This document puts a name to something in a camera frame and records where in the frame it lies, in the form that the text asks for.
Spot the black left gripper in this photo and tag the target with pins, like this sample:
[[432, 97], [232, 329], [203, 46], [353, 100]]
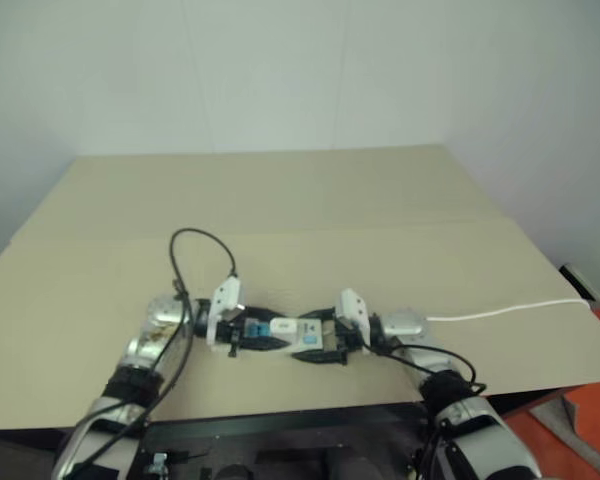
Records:
[[231, 331]]

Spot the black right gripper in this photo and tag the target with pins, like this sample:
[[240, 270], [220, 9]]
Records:
[[344, 337]]

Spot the white charger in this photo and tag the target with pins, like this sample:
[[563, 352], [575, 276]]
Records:
[[283, 326]]

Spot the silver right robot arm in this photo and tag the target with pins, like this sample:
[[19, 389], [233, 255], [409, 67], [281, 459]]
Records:
[[480, 420]]

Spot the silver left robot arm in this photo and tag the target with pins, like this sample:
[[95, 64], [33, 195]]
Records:
[[147, 342]]

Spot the small blue plastic piece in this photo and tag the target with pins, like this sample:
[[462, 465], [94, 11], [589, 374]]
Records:
[[257, 329]]

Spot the beige cardboard sheet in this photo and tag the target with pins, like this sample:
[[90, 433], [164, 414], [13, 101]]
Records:
[[280, 190], [380, 260]]

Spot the small metal clamp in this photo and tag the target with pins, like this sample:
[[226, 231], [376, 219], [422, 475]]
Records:
[[157, 462]]

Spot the orange floor mat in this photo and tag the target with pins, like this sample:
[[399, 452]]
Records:
[[550, 450]]

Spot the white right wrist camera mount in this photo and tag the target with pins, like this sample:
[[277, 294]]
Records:
[[352, 307]]

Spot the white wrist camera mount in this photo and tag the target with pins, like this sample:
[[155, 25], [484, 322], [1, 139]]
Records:
[[226, 300], [352, 307]]

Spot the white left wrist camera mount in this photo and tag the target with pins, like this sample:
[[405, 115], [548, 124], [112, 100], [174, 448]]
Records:
[[226, 300]]

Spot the black table frame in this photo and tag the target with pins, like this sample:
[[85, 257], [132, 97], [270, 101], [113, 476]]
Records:
[[280, 422]]

